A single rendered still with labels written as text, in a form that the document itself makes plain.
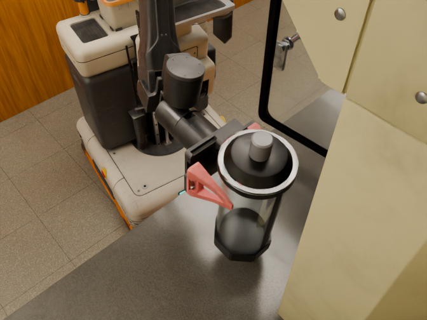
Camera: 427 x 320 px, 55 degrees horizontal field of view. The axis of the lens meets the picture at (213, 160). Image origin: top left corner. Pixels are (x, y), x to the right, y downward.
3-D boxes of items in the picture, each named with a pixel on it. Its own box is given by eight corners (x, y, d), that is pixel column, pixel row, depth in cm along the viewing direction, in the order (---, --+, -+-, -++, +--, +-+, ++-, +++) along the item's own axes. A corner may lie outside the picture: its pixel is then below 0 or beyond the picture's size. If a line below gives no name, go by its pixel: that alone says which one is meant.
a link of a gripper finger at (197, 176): (260, 175, 57) (215, 134, 60) (222, 204, 54) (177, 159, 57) (254, 200, 62) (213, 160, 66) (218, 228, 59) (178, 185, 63)
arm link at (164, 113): (176, 111, 72) (149, 122, 68) (181, 79, 67) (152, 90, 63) (201, 135, 69) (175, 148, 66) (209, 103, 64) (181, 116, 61)
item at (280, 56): (280, 72, 77) (284, 46, 73) (271, 67, 78) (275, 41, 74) (286, 67, 78) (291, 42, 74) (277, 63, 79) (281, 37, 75)
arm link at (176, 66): (182, 86, 75) (136, 91, 71) (192, 30, 67) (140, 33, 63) (208, 131, 68) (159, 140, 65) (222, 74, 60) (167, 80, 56)
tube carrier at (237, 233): (286, 235, 72) (316, 163, 54) (241, 275, 67) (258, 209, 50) (243, 195, 76) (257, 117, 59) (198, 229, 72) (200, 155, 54)
